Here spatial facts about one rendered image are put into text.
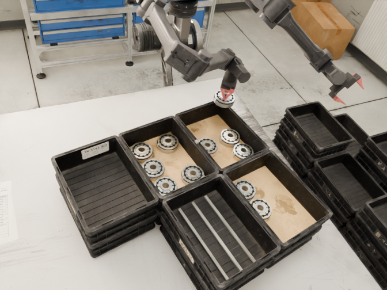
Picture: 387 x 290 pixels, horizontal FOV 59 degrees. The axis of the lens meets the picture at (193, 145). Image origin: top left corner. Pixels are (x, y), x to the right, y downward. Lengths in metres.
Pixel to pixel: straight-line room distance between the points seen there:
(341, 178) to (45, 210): 1.82
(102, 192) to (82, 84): 1.95
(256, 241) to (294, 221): 0.21
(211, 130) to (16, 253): 1.04
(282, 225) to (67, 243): 0.91
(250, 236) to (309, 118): 1.36
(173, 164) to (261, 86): 2.16
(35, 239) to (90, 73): 2.15
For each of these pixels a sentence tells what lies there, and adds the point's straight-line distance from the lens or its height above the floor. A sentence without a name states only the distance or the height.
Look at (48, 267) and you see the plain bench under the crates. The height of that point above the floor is 0.70.
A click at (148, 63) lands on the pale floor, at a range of 3.62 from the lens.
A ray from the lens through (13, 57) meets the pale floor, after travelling 3.78.
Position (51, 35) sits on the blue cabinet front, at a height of 0.39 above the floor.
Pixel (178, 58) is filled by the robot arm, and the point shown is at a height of 1.46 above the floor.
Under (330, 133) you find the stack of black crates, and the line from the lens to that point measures 2.60.
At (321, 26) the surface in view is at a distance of 4.13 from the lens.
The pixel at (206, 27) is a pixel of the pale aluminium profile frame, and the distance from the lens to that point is 3.71.
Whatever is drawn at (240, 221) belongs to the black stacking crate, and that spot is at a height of 0.83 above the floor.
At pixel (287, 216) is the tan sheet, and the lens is 1.59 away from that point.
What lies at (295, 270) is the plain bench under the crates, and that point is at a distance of 1.64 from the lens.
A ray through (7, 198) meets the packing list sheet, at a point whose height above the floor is 0.70.
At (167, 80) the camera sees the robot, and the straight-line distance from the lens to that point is 2.37.
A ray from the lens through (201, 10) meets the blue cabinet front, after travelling 3.58.
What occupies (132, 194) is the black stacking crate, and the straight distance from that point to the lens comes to 1.51.
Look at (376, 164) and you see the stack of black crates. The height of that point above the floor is 0.49.
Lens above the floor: 2.09
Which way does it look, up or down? 48 degrees down
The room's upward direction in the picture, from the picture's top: 11 degrees clockwise
